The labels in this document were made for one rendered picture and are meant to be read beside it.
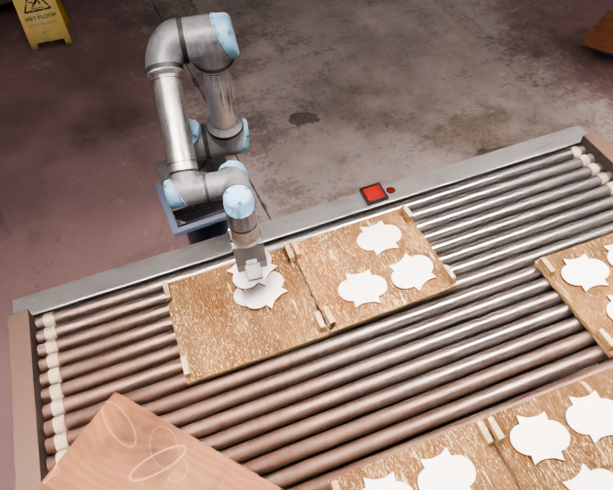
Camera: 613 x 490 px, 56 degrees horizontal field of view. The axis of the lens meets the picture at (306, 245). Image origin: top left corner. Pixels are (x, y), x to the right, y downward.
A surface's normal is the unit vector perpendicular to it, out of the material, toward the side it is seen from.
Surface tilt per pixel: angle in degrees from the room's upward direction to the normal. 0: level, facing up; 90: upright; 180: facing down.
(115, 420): 0
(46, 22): 78
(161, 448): 0
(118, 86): 0
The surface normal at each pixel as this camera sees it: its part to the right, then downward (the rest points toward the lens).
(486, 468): -0.05, -0.63
